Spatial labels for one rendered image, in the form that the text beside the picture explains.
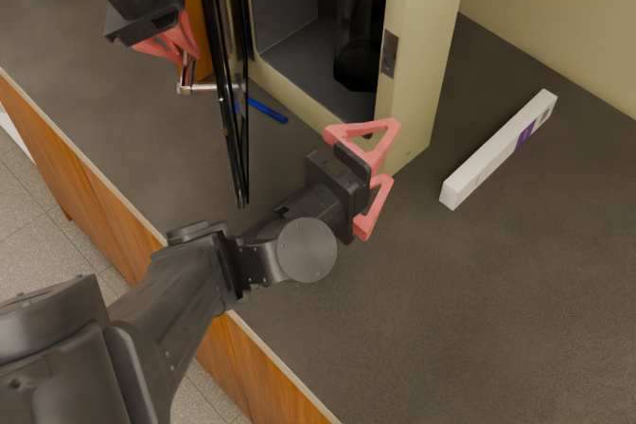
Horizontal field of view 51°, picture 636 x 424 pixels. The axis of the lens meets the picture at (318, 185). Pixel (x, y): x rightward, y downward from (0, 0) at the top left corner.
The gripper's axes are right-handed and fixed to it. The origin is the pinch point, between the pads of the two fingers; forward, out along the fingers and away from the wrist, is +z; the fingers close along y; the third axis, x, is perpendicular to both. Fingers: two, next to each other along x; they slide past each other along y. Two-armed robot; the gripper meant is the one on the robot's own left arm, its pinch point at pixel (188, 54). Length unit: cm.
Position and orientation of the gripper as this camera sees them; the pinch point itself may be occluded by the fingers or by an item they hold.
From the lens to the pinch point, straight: 85.4
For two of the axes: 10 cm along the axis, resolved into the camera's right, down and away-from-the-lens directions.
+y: -9.0, 2.9, 3.2
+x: 0.5, 8.1, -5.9
